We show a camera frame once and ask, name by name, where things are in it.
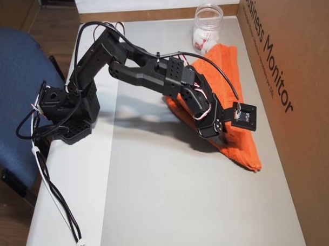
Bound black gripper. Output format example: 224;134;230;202
193;94;229;152

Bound orange terry towel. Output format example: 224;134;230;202
162;43;263;175

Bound grey desk mat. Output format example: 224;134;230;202
92;14;307;246

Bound brown cardboard monitor box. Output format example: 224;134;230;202
237;0;329;246

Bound clear plastic jar with erasers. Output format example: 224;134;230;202
190;2;225;57

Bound brown cardboard strip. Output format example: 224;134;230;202
78;5;244;25

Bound blue fabric chair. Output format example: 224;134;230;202
0;25;72;209

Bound brown wooden furniture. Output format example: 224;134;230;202
0;0;42;34

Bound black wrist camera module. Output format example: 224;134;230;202
230;100;259;133

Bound black camera cable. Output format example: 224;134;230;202
12;16;243;141

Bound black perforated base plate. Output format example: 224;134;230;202
58;122;95;146

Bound black base cable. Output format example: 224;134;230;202
32;131;87;246

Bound black and white cables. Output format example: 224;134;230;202
29;104;85;246

